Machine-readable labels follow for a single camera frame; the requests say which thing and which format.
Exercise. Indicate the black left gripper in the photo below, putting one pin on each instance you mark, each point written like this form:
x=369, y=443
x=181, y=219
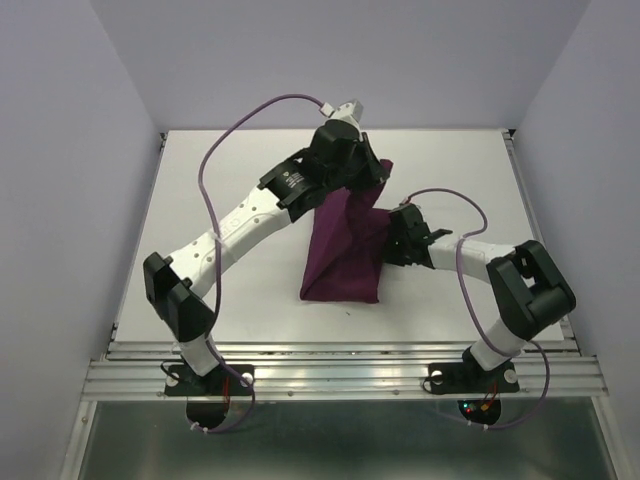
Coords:
x=374, y=172

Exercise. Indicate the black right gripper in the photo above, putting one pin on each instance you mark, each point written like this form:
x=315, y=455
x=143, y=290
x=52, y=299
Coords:
x=389, y=257

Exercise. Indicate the purple cloth mat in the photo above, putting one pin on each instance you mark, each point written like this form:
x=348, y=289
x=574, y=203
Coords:
x=345, y=254

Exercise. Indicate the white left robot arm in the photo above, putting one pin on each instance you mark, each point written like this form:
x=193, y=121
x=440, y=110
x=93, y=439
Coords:
x=176, y=285

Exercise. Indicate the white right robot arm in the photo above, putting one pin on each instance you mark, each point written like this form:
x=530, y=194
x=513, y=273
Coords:
x=529, y=290

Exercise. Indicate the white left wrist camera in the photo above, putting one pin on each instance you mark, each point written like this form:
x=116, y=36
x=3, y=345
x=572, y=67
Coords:
x=349, y=112

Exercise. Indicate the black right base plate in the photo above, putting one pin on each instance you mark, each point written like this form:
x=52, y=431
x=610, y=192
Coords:
x=479, y=389

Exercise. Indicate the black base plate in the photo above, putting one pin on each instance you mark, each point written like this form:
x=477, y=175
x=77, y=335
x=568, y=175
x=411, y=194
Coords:
x=209, y=398
x=479, y=389

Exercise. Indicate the aluminium right side rail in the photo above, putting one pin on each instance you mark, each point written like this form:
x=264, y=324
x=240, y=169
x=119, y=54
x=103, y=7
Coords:
x=540, y=240

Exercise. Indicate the aluminium rail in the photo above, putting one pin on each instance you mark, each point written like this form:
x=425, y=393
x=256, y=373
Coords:
x=540, y=240
x=337, y=371

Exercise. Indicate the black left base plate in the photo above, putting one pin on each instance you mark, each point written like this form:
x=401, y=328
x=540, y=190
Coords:
x=209, y=398

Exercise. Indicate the aluminium front rail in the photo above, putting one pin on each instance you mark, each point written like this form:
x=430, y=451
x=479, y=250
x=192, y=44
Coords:
x=337, y=371

